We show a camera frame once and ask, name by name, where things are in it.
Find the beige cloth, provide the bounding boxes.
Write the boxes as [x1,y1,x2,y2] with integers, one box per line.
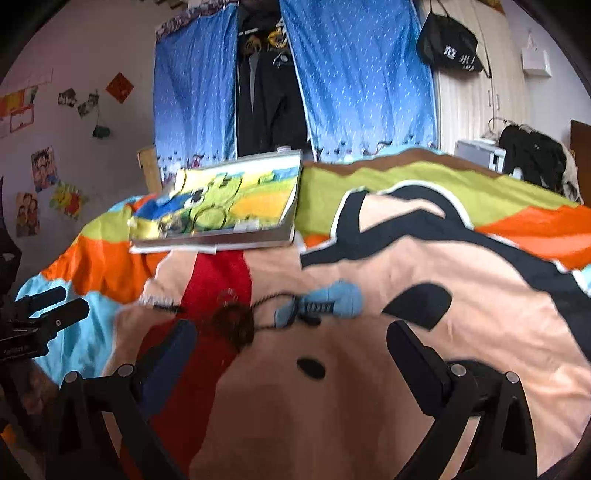
[561,143,584,205]

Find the dark bead necklace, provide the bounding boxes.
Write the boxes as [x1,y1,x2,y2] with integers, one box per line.
[154,293,301,350]

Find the yellow bear wall poster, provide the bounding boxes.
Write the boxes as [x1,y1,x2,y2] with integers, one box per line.
[49,181,89,222]

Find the patterned curtain valance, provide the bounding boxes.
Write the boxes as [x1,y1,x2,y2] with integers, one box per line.
[154,0,241,43]

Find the colourful printed blanket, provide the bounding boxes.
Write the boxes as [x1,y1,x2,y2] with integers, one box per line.
[14,145,591,480]

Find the white paper sheet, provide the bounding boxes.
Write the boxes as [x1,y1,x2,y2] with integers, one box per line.
[129,242,218,256]

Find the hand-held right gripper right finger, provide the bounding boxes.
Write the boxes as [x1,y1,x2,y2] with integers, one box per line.
[385,320,541,480]

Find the white small cabinet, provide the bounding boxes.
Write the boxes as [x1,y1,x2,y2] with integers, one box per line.
[455,138,509,175]

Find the white paper bag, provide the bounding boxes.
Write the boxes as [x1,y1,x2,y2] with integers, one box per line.
[522,30,554,77]

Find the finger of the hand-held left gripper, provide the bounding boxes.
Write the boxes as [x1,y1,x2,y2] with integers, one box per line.
[31,298,90,344]
[15,286,68,319]

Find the grey box with cartoon drawing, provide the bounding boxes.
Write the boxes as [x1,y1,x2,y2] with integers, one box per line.
[128,148,304,254]

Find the black clothes pile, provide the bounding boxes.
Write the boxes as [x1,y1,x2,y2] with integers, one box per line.
[499,124,570,195]

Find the black hanging clothes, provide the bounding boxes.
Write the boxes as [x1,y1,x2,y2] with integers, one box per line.
[236,0,311,158]

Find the blue dotted curtain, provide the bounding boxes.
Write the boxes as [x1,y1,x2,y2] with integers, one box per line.
[153,7,239,172]
[279,0,439,161]

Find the black tote bag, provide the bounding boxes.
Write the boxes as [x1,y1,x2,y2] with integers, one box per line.
[416,0,493,78]

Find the red diamond wall paper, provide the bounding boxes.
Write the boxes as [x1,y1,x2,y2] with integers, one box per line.
[106,72,136,103]

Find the cream wooden wardrobe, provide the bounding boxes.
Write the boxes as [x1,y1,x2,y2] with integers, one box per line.
[434,0,532,156]

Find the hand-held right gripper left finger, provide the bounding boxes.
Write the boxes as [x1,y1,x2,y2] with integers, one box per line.
[46,318,199,480]

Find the brown wooden headboard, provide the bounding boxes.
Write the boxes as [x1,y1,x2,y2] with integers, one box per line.
[570,119,591,206]

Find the anime figure wall poster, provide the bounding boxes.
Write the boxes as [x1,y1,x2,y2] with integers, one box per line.
[31,147,60,193]

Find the row of wall certificates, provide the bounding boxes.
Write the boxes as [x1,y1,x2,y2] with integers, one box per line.
[0,69,54,139]

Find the cartoon family wall poster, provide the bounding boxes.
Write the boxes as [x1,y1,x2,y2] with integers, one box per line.
[15,191,41,238]

